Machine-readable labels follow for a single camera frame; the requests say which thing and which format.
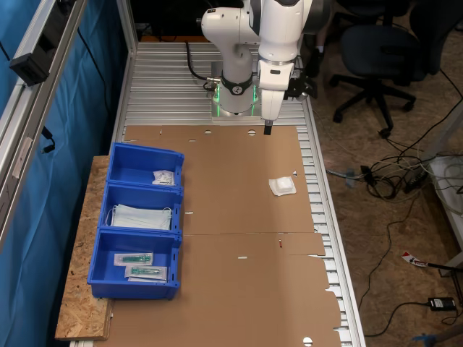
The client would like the white gauze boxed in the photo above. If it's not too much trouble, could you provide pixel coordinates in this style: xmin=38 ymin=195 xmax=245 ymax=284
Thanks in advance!
xmin=268 ymin=175 xmax=299 ymax=197

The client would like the person's leg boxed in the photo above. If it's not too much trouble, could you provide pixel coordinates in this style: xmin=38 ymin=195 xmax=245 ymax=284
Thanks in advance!
xmin=306 ymin=14 xmax=332 ymax=79

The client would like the brown cardboard sheet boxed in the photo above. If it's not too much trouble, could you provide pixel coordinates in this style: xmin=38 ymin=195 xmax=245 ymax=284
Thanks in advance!
xmin=103 ymin=232 xmax=344 ymax=347
xmin=121 ymin=124 xmax=320 ymax=236

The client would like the dark office chair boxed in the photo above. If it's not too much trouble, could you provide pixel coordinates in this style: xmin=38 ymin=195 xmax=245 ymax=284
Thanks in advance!
xmin=327 ymin=0 xmax=463 ymax=140

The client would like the white printed packet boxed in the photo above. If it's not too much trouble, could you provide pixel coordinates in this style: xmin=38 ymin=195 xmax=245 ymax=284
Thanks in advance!
xmin=151 ymin=169 xmax=177 ymax=187

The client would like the blue bin with white packets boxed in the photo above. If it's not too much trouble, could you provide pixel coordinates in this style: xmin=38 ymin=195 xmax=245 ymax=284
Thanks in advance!
xmin=106 ymin=141 xmax=186 ymax=188

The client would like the stack of pale blue masks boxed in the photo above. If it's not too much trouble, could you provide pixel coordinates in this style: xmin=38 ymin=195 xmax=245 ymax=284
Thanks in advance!
xmin=104 ymin=203 xmax=173 ymax=231

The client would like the blue bin with masks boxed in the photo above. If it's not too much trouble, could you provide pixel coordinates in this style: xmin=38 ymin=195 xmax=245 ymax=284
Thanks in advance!
xmin=98 ymin=181 xmax=184 ymax=236

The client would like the black floor power strip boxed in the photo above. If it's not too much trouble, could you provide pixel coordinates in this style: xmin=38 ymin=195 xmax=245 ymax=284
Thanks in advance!
xmin=402 ymin=168 xmax=430 ymax=194

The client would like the clear packet with green item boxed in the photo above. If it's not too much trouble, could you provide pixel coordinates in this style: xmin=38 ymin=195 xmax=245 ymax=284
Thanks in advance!
xmin=114 ymin=252 xmax=155 ymax=267
xmin=124 ymin=265 xmax=169 ymax=283

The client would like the red and white tag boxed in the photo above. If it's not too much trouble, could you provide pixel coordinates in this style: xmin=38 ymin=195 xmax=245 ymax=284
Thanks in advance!
xmin=401 ymin=250 xmax=429 ymax=269

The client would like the blue bin with green-item packets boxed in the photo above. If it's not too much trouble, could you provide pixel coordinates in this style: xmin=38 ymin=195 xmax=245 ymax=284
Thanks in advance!
xmin=87 ymin=227 xmax=182 ymax=301

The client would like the long aluminium beam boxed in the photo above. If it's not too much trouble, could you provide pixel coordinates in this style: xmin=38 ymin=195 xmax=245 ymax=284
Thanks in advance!
xmin=0 ymin=0 xmax=88 ymax=252

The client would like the black power adapter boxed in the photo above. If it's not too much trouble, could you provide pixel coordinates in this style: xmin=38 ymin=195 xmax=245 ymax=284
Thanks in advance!
xmin=428 ymin=296 xmax=456 ymax=312

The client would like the chipboard plate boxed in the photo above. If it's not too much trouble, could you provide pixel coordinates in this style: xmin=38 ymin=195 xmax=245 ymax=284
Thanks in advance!
xmin=54 ymin=155 xmax=114 ymax=342

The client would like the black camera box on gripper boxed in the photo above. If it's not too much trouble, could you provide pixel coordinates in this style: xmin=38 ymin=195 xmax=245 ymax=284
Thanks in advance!
xmin=284 ymin=67 xmax=317 ymax=102

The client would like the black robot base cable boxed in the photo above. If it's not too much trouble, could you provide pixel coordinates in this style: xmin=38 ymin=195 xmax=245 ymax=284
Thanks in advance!
xmin=185 ymin=40 xmax=218 ymax=92

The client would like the aluminium frame post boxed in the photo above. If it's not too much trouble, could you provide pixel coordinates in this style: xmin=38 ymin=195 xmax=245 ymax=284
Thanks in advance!
xmin=114 ymin=0 xmax=140 ymax=110

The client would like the white desk frame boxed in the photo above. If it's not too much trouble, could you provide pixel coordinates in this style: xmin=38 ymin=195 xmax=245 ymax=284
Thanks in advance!
xmin=421 ymin=100 xmax=463 ymax=269

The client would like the black hanging cable with plug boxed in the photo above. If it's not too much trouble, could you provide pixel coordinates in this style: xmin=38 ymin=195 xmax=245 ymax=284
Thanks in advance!
xmin=40 ymin=125 xmax=56 ymax=155

